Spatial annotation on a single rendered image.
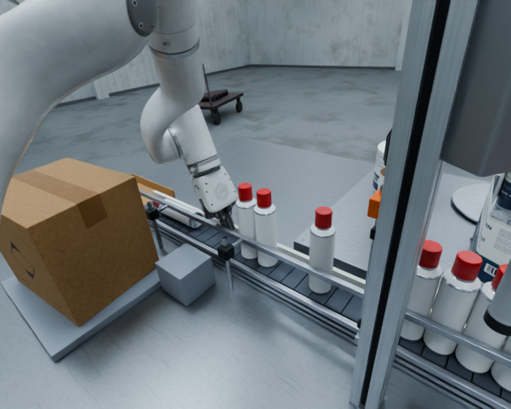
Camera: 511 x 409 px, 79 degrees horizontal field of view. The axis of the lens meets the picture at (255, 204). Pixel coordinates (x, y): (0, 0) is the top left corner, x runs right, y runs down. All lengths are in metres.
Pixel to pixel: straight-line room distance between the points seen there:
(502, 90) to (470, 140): 0.04
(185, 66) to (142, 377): 0.59
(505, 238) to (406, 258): 0.37
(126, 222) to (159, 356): 0.31
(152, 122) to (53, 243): 0.31
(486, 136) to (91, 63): 0.37
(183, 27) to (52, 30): 0.25
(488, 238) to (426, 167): 0.43
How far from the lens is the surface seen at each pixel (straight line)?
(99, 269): 0.79
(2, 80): 0.38
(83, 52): 0.37
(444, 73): 0.31
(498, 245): 0.74
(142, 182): 1.44
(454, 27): 0.31
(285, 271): 0.78
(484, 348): 0.62
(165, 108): 0.67
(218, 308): 0.78
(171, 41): 0.57
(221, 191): 0.80
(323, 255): 0.65
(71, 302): 0.79
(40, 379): 0.82
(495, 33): 0.30
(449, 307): 0.60
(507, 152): 0.32
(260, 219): 0.70
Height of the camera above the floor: 1.41
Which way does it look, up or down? 30 degrees down
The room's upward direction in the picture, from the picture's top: 4 degrees counter-clockwise
